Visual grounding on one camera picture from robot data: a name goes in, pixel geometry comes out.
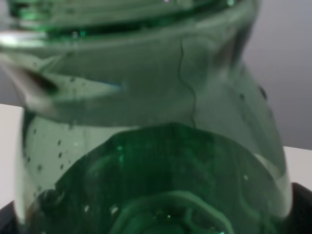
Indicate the green transparent water bottle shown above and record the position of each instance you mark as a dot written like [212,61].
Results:
[141,117]

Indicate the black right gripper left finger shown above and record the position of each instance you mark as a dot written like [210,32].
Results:
[8,223]

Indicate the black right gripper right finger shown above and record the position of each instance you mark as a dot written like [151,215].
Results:
[299,217]

